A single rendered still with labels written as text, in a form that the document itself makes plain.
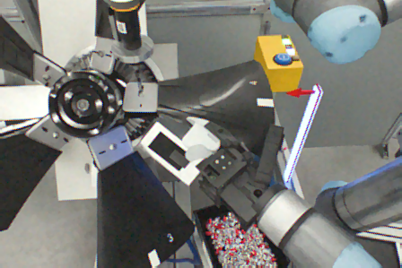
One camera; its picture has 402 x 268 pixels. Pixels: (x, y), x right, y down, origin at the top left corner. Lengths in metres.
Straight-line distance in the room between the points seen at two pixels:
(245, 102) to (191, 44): 0.81
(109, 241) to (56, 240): 1.23
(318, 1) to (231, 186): 0.29
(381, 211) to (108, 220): 0.46
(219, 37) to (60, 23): 0.70
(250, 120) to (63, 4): 0.56
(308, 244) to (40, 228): 1.64
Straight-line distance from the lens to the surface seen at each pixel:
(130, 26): 0.53
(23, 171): 0.74
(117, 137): 0.68
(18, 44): 0.67
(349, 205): 0.56
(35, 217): 2.00
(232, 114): 0.62
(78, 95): 0.61
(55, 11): 0.93
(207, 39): 1.41
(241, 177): 0.51
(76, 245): 1.85
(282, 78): 0.94
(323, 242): 0.47
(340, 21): 0.45
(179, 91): 0.64
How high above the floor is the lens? 1.62
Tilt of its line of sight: 47 degrees down
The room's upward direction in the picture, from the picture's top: straight up
